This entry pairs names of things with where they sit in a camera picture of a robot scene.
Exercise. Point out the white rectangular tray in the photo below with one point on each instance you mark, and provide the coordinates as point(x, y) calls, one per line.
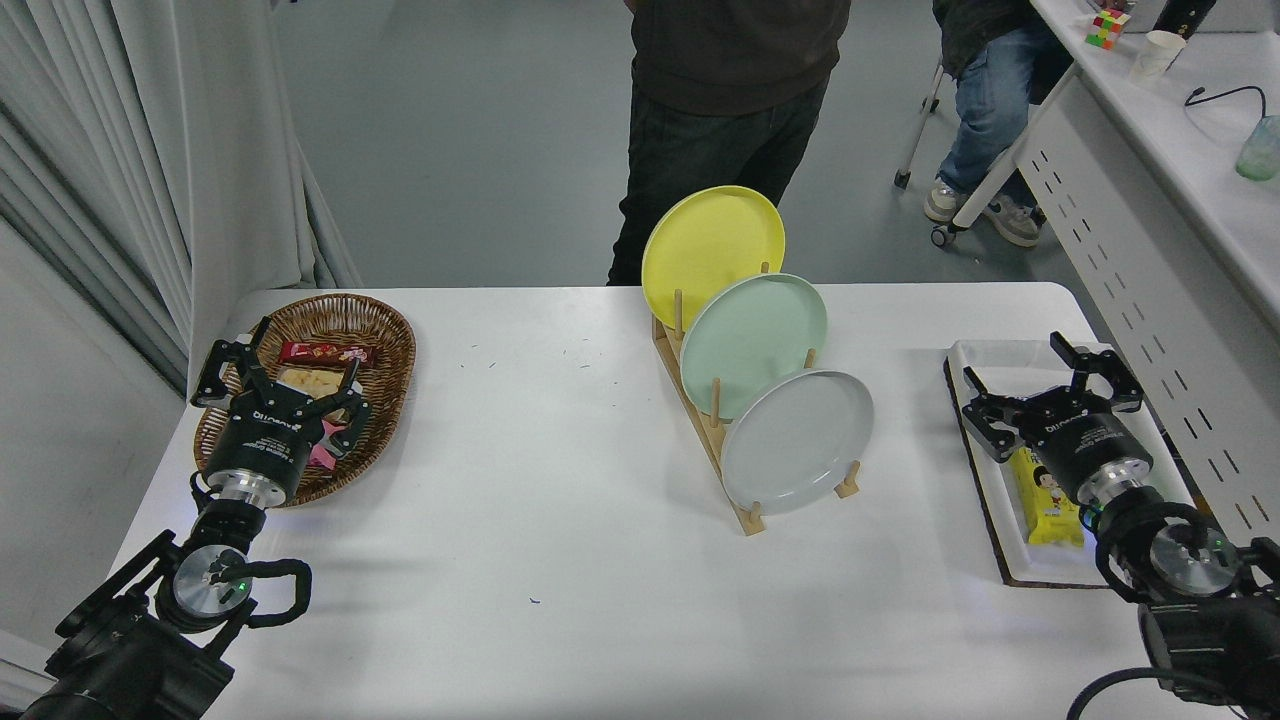
point(1000, 500)

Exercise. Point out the grey plate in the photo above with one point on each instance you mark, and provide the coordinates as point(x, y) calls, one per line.
point(795, 440)

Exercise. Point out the brown wicker basket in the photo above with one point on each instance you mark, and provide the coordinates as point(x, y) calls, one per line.
point(390, 340)

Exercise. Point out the green translucent cup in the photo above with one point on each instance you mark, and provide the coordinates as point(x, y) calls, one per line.
point(1260, 150)

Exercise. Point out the red snack bar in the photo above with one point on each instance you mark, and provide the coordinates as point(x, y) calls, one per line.
point(320, 352)

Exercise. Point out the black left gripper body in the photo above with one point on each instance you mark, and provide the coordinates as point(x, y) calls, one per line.
point(262, 440)

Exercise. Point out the colourful puzzle cube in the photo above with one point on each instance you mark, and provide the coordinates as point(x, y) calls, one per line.
point(1107, 28)

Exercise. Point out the white chair leg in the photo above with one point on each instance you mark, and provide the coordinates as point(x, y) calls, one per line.
point(918, 135)

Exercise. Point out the wooden plate rack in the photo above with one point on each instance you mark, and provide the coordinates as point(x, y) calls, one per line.
point(745, 520)

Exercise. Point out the mint green plate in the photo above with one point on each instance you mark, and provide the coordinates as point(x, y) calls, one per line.
point(750, 340)

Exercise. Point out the white perforated desk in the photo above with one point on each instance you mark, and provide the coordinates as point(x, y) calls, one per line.
point(1150, 230)

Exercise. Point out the pink snack wrapper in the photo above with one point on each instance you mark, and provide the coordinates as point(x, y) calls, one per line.
point(322, 457)

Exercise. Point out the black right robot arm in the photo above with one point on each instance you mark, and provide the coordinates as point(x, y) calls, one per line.
point(1210, 630)

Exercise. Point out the white paper cup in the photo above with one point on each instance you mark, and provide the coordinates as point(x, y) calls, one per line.
point(1155, 55)

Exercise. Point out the black object on desk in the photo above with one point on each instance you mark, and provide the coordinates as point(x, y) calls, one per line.
point(1185, 15)

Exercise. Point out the person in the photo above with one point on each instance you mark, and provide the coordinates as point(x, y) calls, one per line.
point(720, 140)
point(990, 100)

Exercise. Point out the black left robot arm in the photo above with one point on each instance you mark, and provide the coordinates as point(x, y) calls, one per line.
point(120, 660)

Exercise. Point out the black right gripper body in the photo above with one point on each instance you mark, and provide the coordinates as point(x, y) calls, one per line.
point(1090, 450)

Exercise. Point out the pale yellow snack pack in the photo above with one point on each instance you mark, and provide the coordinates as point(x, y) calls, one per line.
point(305, 382)

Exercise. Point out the grey curtain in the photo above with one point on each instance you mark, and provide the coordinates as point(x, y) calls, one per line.
point(150, 150)

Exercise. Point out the yellow snack bar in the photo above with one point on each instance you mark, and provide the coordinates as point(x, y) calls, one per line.
point(1050, 515)

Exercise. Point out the yellow plate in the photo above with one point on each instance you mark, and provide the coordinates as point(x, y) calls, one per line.
point(710, 245)

